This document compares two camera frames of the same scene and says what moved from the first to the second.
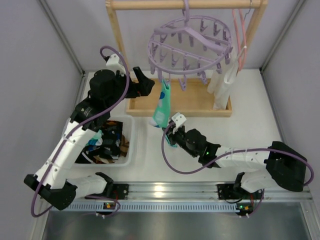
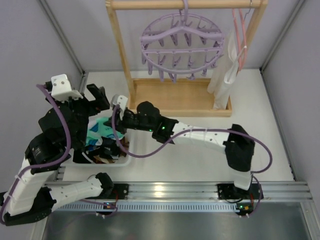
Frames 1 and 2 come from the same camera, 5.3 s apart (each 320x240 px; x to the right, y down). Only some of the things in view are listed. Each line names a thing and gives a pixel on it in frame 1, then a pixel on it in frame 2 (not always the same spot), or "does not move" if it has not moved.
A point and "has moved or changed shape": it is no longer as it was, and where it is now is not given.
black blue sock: x=110 y=145 does not move
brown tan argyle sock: x=124 y=146 does not move
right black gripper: x=172 y=132 to x=122 y=120
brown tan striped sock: x=98 y=160 does not move
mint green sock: x=97 y=139 does not move
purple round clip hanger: x=189 y=46 has moved or changed shape
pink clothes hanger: x=240 y=66 does not move
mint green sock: x=160 y=117 to x=101 y=129
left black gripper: x=136 y=85 to x=83 y=103
